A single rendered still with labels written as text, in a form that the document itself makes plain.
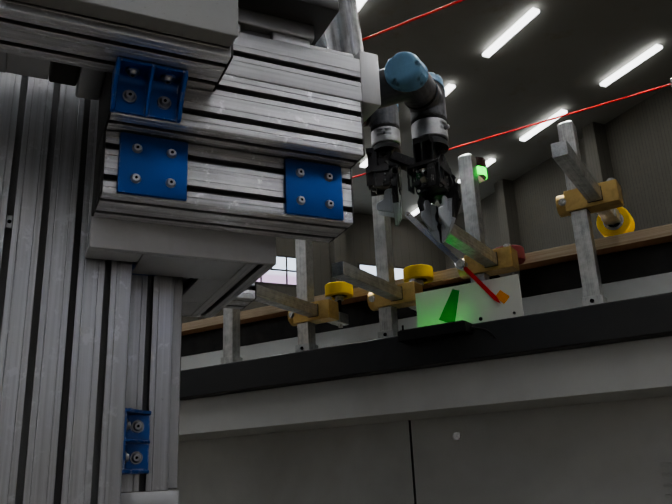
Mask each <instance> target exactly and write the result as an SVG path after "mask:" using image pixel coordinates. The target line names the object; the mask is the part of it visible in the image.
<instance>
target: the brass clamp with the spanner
mask: <svg viewBox="0 0 672 504"><path fill-rule="evenodd" d="M493 251H494V252H496V255H497V263H498V265H495V266H490V267H484V266H483V265H481V264H480V263H478V262H477V261H475V260H473V259H472V258H470V257H469V256H467V255H464V258H462V259H463V260H465V261H466V262H467V264H468V267H467V268H468V269H469V270H470V271H471V272H472V273H473V274H474V275H476V274H481V273H485V274H487V275H488V276H489V277H490V276H495V275H501V274H506V273H511V272H516V271H519V270H520V269H519V262H518V254H517V251H516V250H515V249H514V248H512V247H511V246H507V247H502V248H497V249H493ZM458 273H459V275H460V277H461V278H462V279H468V278H470V276H469V275H468V274H467V273H466V272H465V271H461V270H458Z"/></svg>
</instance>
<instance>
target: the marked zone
mask: <svg viewBox="0 0 672 504"><path fill-rule="evenodd" d="M458 297H459V290H455V289H452V291H451V293H450V296H449V298H448V300H447V302H446V305H445V307H444V309H443V312H442V314H441V316H440V318H439V320H441V321H444V322H447V323H448V322H454V321H455V318H456V311H457V304H458Z"/></svg>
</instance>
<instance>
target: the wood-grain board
mask: <svg viewBox="0 0 672 504"><path fill-rule="evenodd" d="M594 240H595V246H596V252H597V256H599V255H605V254H610V253H615V252H620V251H625V250H631V249H636V248H641V247H646V246H651V245H657V244H662V243H667V242H672V224H668V225H663V226H658V227H653V228H648V229H643V230H638V231H633V232H628V233H623V234H618V235H614V236H609V237H604V238H599V239H594ZM573 260H578V257H577V251H576V244H575V243H574V244H569V245H564V246H560V247H555V248H550V249H545V250H540V251H535V252H530V253H525V262H524V263H522V264H520V265H519V269H520V270H519V271H521V270H527V269H532V268H537V267H542V266H547V265H553V264H558V263H563V262H568V261H573ZM433 277H434V279H433V281H431V282H429V283H425V284H424V285H423V289H428V288H433V287H438V286H443V285H449V284H454V283H459V282H464V281H469V280H471V279H470V278H468V279H462V278H461V277H460V275H459V273H458V269H457V268H452V269H447V270H442V271H437V272H433ZM368 294H369V291H367V290H364V289H362V288H359V287H358V288H354V289H353V296H352V297H351V298H349V299H344V301H342V305H345V304H350V303H355V302H360V301H365V300H367V296H368ZM325 299H326V297H325V294H324V295H319V296H314V302H315V301H320V300H325ZM287 315H288V311H287V310H284V309H280V308H277V307H274V306H265V307H260V308H255V309H251V310H246V311H241V312H240V325H241V324H246V323H251V322H256V321H262V320H267V319H272V318H277V317H282V316H287ZM220 328H223V315H221V316H216V317H212V318H206V319H201V320H197V321H192V322H187V323H182V336H184V335H189V334H194V333H199V332H204V331H210V330H215V329H220Z"/></svg>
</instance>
